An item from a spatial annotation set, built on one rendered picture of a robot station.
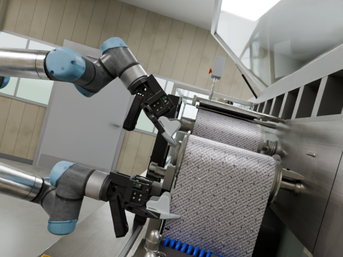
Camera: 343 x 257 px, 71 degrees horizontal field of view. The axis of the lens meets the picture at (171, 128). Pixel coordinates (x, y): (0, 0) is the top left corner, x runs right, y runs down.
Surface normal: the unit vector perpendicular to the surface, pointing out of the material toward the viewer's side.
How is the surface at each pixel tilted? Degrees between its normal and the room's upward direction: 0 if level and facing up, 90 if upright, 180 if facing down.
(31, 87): 90
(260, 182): 90
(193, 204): 90
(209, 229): 90
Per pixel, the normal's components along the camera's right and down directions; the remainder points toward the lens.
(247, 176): -0.11, -0.04
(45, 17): 0.11, 0.06
